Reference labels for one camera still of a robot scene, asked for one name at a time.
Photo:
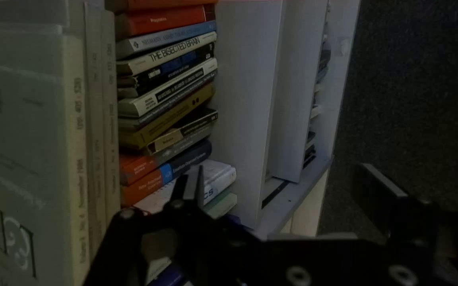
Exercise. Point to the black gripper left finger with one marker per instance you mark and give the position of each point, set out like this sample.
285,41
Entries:
180,231

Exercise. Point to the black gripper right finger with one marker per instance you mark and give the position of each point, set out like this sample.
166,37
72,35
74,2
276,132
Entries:
417,231

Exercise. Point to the thin pale green book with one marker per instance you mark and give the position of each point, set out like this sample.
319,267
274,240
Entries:
44,183

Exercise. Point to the grey metal bookshelf right unit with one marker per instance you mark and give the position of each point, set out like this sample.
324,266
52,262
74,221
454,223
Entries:
281,84

